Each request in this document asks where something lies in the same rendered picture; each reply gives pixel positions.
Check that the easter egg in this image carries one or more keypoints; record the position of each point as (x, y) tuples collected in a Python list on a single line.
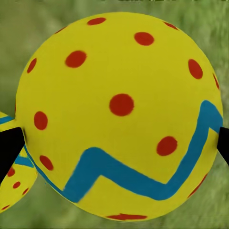
[(121, 114), (21, 175)]

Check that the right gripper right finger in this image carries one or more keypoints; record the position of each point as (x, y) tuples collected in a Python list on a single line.
[(223, 144)]

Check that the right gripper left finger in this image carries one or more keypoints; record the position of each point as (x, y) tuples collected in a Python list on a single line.
[(11, 143)]

